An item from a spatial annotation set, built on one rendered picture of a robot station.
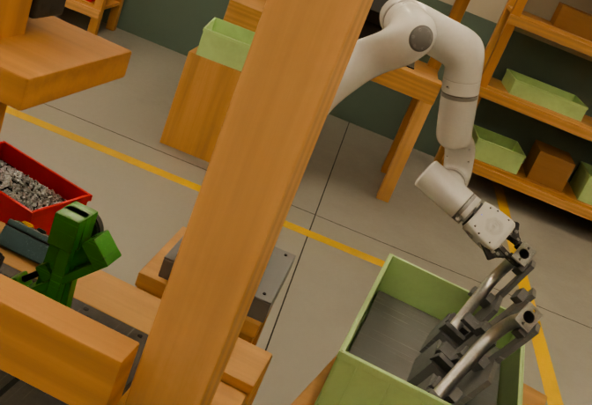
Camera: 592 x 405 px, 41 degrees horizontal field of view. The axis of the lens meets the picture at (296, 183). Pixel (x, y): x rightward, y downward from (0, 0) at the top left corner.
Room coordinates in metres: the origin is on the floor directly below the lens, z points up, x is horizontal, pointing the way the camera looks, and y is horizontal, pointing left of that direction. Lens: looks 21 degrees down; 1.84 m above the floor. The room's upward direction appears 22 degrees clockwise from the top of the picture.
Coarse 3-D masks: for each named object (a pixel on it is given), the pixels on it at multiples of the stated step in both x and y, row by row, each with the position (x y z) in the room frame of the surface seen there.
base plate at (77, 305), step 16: (16, 272) 1.40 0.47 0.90; (80, 304) 1.38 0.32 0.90; (96, 320) 1.35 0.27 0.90; (112, 320) 1.37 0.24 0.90; (128, 336) 1.34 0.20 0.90; (144, 336) 1.36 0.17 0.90; (0, 384) 1.08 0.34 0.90; (16, 384) 1.09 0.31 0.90; (128, 384) 1.20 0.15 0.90; (0, 400) 1.04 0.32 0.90; (16, 400) 1.06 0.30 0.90; (32, 400) 1.07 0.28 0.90; (48, 400) 1.09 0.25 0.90
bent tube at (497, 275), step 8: (520, 248) 1.88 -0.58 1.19; (512, 256) 1.86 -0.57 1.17; (520, 256) 1.86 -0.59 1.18; (528, 256) 1.88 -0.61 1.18; (504, 264) 1.93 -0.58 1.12; (520, 264) 1.86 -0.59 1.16; (496, 272) 1.94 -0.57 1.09; (504, 272) 1.93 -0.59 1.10; (488, 280) 1.93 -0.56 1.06; (496, 280) 1.93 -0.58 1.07; (480, 288) 1.92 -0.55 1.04; (488, 288) 1.92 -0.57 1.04; (472, 296) 1.90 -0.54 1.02; (480, 296) 1.90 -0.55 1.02; (472, 304) 1.87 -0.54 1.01; (464, 312) 1.85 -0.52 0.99; (472, 312) 1.86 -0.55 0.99; (456, 320) 1.83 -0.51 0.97; (456, 328) 1.82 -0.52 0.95
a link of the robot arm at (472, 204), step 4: (472, 196) 1.92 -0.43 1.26; (476, 196) 1.93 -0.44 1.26; (468, 200) 1.92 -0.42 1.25; (472, 200) 1.91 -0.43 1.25; (476, 200) 1.91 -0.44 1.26; (480, 200) 1.93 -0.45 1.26; (464, 204) 1.90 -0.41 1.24; (468, 204) 1.90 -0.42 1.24; (472, 204) 1.90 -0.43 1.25; (476, 204) 1.90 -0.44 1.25; (464, 208) 1.90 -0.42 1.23; (468, 208) 1.90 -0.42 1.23; (472, 208) 1.90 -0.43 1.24; (476, 208) 1.91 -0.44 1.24; (456, 212) 1.91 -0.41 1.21; (460, 212) 1.90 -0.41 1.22; (464, 212) 1.89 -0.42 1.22; (468, 212) 1.89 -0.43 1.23; (472, 212) 1.90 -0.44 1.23; (456, 216) 1.90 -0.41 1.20; (460, 216) 1.90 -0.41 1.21; (464, 216) 1.89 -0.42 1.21; (468, 216) 1.90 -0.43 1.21; (456, 220) 1.90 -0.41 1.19; (460, 220) 1.90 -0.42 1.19; (464, 220) 1.91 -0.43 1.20
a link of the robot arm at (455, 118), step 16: (448, 96) 1.89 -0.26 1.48; (448, 112) 1.89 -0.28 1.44; (464, 112) 1.88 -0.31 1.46; (448, 128) 1.89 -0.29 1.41; (464, 128) 1.89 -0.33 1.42; (448, 144) 1.90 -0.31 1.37; (464, 144) 1.91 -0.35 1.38; (448, 160) 2.02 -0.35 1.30; (464, 160) 2.01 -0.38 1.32; (464, 176) 1.99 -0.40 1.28
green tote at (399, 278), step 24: (384, 264) 2.00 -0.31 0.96; (408, 264) 2.07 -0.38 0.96; (384, 288) 2.08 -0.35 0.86; (408, 288) 2.07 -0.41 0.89; (432, 288) 2.06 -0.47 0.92; (456, 288) 2.05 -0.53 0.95; (360, 312) 1.69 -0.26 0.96; (432, 312) 2.05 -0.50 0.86; (456, 312) 2.04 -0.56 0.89; (504, 336) 2.02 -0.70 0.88; (336, 360) 1.54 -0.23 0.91; (360, 360) 1.48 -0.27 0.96; (504, 360) 1.94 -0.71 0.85; (336, 384) 1.49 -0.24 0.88; (360, 384) 1.48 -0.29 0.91; (384, 384) 1.47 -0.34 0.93; (408, 384) 1.47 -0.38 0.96; (504, 384) 1.79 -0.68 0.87
